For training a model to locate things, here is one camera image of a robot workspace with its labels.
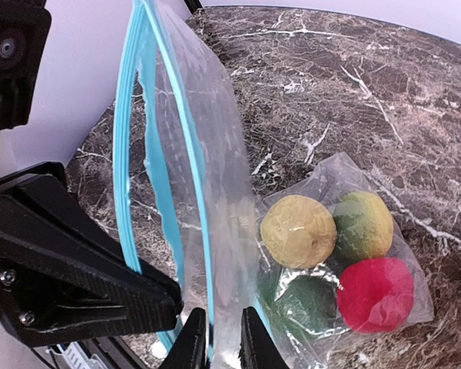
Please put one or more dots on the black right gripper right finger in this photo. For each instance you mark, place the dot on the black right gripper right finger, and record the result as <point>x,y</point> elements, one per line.
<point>257,350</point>

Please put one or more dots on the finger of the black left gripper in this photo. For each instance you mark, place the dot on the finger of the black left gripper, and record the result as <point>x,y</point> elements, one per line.
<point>62,278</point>

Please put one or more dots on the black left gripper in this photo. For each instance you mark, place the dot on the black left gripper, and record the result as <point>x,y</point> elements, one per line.
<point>24,28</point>

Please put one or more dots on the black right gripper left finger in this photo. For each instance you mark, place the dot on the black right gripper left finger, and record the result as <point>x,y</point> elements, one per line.
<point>188,351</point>

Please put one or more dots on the dark green toy pepper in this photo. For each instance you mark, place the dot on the dark green toy pepper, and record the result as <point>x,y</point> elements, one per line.
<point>308,305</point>

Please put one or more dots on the large clear zip bag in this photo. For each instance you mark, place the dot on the large clear zip bag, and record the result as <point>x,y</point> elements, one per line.
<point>331,179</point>

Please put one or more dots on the red toy apple large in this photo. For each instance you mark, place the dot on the red toy apple large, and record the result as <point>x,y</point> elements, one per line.
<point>376,295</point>

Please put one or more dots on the small clear zip bag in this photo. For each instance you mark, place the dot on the small clear zip bag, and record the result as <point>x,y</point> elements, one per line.
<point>196,161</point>

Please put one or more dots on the white slotted cable duct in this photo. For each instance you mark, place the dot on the white slotted cable duct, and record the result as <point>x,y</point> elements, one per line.
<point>74,356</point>

